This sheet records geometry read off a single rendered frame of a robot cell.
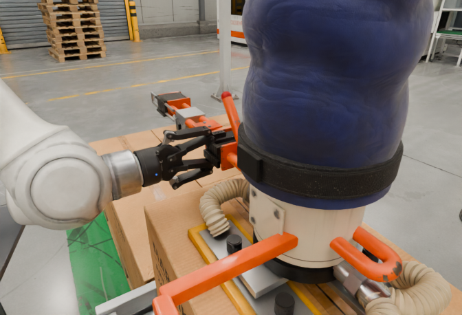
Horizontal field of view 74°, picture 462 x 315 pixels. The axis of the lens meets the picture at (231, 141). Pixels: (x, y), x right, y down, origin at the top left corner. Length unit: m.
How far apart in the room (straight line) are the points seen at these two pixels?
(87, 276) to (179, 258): 1.40
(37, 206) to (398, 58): 0.40
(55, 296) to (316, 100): 1.79
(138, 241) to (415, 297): 0.98
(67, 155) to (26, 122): 0.09
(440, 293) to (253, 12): 0.43
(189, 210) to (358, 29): 0.53
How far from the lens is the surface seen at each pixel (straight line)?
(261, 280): 0.52
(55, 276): 2.06
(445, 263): 2.25
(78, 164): 0.39
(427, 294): 0.51
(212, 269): 0.41
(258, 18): 0.35
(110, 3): 10.69
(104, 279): 1.94
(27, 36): 10.33
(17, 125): 0.47
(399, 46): 0.35
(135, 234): 1.31
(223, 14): 4.28
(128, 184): 0.60
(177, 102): 0.95
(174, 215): 0.71
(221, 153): 0.64
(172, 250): 0.63
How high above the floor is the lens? 1.39
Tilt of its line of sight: 26 degrees down
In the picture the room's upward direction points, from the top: straight up
